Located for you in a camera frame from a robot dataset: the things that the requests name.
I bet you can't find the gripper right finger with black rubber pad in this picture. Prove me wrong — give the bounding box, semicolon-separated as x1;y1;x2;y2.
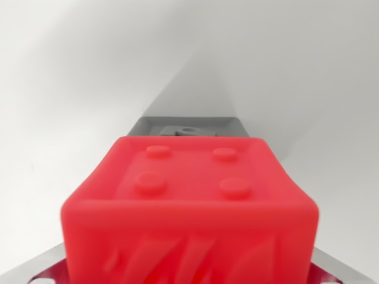
309;253;376;284

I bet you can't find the red soft embossed cube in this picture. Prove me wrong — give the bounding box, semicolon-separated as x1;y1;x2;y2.
59;135;321;284

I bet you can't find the gripper left finger with black rubber pad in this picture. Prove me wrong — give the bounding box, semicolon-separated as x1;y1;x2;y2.
0;241;69;284

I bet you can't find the grey soft embossed cube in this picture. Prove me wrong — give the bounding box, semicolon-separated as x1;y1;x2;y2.
128;115;253;140

